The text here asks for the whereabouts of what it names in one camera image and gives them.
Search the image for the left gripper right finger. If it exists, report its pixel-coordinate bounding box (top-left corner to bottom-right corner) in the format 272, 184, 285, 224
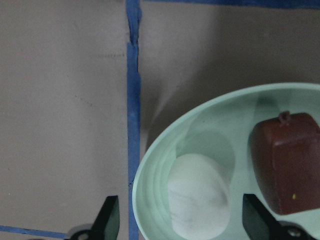
242, 193, 288, 240

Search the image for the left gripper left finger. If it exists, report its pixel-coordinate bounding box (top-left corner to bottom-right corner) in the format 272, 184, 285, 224
91, 195, 120, 240

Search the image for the white steamed bun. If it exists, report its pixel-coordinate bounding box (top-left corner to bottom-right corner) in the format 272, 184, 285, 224
167, 153, 231, 240

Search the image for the brown bun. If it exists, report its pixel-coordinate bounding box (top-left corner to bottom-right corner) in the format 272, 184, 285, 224
249, 111, 320, 215

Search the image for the light green plate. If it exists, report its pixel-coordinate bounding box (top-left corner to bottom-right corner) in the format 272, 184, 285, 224
132, 83, 320, 240

